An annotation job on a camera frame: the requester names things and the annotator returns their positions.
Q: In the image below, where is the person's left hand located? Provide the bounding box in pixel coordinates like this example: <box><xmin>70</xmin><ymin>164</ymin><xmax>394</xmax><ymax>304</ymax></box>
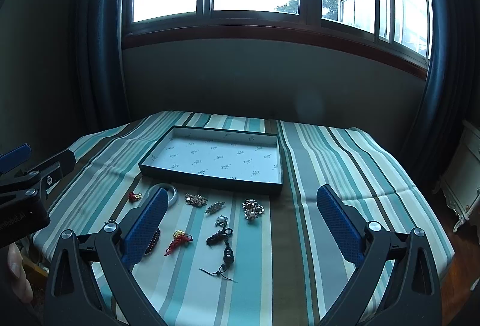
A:
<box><xmin>7</xmin><ymin>243</ymin><xmax>33</xmax><ymax>303</ymax></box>

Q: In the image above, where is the dark blue right curtain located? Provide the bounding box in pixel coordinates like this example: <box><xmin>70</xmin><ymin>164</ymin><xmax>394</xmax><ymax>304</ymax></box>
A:
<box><xmin>400</xmin><ymin>0</ymin><xmax>479</xmax><ymax>178</ymax></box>

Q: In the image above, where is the silver pearl flower brooch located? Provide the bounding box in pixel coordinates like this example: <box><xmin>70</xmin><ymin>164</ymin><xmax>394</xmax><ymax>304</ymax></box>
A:
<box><xmin>215</xmin><ymin>216</ymin><xmax>228</xmax><ymax>228</ymax></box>

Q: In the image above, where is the dark red bead bracelet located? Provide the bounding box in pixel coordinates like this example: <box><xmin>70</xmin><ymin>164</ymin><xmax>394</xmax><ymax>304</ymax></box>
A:
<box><xmin>143</xmin><ymin>227</ymin><xmax>162</xmax><ymax>256</ymax></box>

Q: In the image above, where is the gold pearl flower brooch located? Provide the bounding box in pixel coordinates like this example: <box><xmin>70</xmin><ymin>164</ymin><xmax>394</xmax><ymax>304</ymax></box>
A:
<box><xmin>242</xmin><ymin>199</ymin><xmax>264</xmax><ymax>221</ymax></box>

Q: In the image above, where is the silver rhinestone bar brooch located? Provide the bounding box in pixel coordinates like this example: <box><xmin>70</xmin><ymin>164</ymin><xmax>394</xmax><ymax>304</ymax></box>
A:
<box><xmin>205</xmin><ymin>202</ymin><xmax>224</xmax><ymax>215</ymax></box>

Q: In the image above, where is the dark blue curtain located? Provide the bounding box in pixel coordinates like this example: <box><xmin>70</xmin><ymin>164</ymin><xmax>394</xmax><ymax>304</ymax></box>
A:
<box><xmin>400</xmin><ymin>0</ymin><xmax>479</xmax><ymax>178</ymax></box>
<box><xmin>75</xmin><ymin>0</ymin><xmax>128</xmax><ymax>132</ymax></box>

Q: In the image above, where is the black cord bead pendant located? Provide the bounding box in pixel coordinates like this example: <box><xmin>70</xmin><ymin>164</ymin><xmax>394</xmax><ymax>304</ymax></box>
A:
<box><xmin>201</xmin><ymin>227</ymin><xmax>235</xmax><ymax>282</ymax></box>

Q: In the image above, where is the dark blue left curtain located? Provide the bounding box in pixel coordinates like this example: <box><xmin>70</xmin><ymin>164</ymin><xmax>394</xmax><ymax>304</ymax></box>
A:
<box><xmin>75</xmin><ymin>0</ymin><xmax>128</xmax><ymax>132</ymax></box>

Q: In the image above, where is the red knot gold charm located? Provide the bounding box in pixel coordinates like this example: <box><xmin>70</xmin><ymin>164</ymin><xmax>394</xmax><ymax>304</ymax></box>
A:
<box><xmin>164</xmin><ymin>230</ymin><xmax>193</xmax><ymax>256</ymax></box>

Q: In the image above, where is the shallow green jewelry tray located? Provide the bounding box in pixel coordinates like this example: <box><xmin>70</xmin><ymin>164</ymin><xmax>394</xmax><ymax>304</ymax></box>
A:
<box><xmin>138</xmin><ymin>126</ymin><xmax>283</xmax><ymax>197</ymax></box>

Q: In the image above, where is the gold chain necklace pile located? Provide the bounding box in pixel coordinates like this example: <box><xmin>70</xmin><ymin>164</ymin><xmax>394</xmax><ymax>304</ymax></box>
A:
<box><xmin>184</xmin><ymin>192</ymin><xmax>209</xmax><ymax>208</ymax></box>

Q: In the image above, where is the pale jade bangle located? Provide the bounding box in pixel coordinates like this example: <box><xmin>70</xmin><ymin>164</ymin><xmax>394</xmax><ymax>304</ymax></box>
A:
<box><xmin>146</xmin><ymin>183</ymin><xmax>178</xmax><ymax>208</ymax></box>

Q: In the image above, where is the white carved cabinet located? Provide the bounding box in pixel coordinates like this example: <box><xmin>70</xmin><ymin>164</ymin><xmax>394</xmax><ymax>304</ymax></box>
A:
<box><xmin>433</xmin><ymin>121</ymin><xmax>480</xmax><ymax>235</ymax></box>

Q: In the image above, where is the striped teal tablecloth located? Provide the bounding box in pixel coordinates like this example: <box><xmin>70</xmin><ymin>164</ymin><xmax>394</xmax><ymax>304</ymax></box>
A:
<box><xmin>32</xmin><ymin>111</ymin><xmax>455</xmax><ymax>325</ymax></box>

